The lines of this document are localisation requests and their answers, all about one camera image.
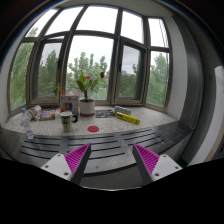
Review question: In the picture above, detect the colourful flat box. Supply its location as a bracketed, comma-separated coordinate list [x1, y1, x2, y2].
[40, 110, 56, 121]

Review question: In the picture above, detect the dark patterned flat booklet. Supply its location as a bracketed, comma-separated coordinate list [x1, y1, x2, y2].
[95, 110, 115, 118]

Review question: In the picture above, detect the light blue small box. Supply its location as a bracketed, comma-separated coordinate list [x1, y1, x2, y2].
[115, 105, 132, 115]

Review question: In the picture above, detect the cream mug with dark handle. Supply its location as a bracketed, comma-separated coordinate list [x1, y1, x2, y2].
[60, 111, 78, 132]

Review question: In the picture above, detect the green plant with red flowers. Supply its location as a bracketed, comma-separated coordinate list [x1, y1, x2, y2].
[76, 73, 99, 102]

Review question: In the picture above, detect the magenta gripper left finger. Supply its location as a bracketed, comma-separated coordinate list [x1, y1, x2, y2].
[42, 143, 91, 185]

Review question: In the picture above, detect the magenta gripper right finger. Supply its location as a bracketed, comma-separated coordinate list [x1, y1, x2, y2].
[132, 144, 182, 185]

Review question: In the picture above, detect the dark slotted radiator cover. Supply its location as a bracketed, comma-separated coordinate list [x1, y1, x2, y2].
[0, 119, 194, 176]

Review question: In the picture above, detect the clear plastic water bottle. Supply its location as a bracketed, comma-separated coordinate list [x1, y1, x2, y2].
[22, 108, 34, 140]

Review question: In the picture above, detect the white flower pot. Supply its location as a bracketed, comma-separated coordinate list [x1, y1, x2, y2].
[80, 100, 95, 117]

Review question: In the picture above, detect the yellow long box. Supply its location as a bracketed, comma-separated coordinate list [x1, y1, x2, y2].
[116, 112, 140, 125]

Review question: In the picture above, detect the white box with coloured print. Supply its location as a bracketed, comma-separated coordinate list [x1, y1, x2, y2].
[60, 95, 79, 114]

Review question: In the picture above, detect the dark framed window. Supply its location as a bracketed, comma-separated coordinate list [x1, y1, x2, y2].
[7, 3, 171, 115]

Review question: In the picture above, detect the red round coaster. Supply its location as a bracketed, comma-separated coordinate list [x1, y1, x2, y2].
[88, 126, 99, 132]

